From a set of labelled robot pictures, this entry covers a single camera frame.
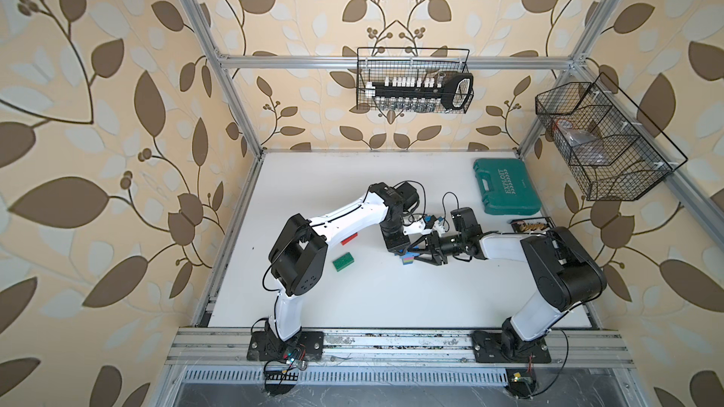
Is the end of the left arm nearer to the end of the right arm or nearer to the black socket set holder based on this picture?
the end of the right arm

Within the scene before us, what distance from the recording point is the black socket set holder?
2.70 ft

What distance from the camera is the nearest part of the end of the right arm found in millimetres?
755

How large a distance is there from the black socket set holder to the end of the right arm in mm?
391
